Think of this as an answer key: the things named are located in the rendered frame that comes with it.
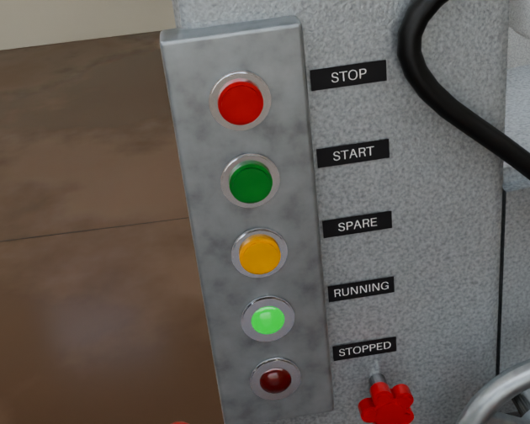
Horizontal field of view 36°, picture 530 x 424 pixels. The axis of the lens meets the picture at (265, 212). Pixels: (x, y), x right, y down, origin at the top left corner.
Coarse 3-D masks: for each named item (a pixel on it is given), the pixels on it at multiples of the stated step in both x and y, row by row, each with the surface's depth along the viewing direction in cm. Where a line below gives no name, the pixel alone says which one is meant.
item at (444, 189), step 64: (192, 0) 45; (256, 0) 46; (320, 0) 46; (384, 0) 46; (448, 0) 47; (320, 64) 48; (448, 64) 49; (320, 128) 50; (384, 128) 50; (448, 128) 51; (320, 192) 52; (384, 192) 52; (448, 192) 53; (384, 256) 54; (448, 256) 55; (384, 320) 57; (448, 320) 57; (448, 384) 60
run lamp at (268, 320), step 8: (256, 312) 53; (264, 312) 53; (272, 312) 53; (280, 312) 53; (256, 320) 53; (264, 320) 53; (272, 320) 53; (280, 320) 53; (256, 328) 53; (264, 328) 53; (272, 328) 53; (280, 328) 54
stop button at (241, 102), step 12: (228, 84) 45; (240, 84) 45; (252, 84) 45; (228, 96) 45; (240, 96) 45; (252, 96) 45; (228, 108) 46; (240, 108) 46; (252, 108) 46; (228, 120) 46; (240, 120) 46; (252, 120) 46
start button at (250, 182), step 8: (240, 168) 48; (248, 168) 48; (256, 168) 48; (264, 168) 48; (232, 176) 48; (240, 176) 48; (248, 176) 48; (256, 176) 48; (264, 176) 48; (232, 184) 48; (240, 184) 48; (248, 184) 48; (256, 184) 48; (264, 184) 48; (272, 184) 48; (232, 192) 48; (240, 192) 48; (248, 192) 48; (256, 192) 48; (264, 192) 48; (240, 200) 49; (248, 200) 48; (256, 200) 48
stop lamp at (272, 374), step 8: (272, 368) 55; (280, 368) 55; (264, 376) 55; (272, 376) 55; (280, 376) 55; (288, 376) 55; (264, 384) 55; (272, 384) 55; (280, 384) 55; (288, 384) 56; (272, 392) 56; (280, 392) 56
